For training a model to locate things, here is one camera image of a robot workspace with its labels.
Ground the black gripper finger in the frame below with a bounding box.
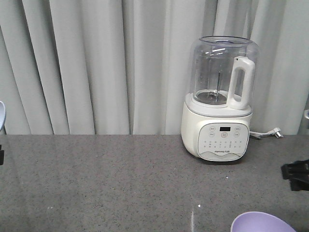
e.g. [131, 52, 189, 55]
[281, 160, 309, 191]
[0, 145, 4, 165]

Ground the light blue plastic spoon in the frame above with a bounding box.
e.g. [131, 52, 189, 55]
[0, 101, 6, 131]

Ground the purple plastic bowl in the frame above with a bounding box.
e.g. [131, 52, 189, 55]
[230, 211, 295, 232]

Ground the white blender with clear jar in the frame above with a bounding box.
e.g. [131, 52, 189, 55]
[181, 36, 259, 162]

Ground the white pleated curtain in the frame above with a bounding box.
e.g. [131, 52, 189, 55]
[0, 0, 309, 135]

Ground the white power cord with plug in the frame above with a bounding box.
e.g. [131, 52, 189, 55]
[249, 128, 284, 140]

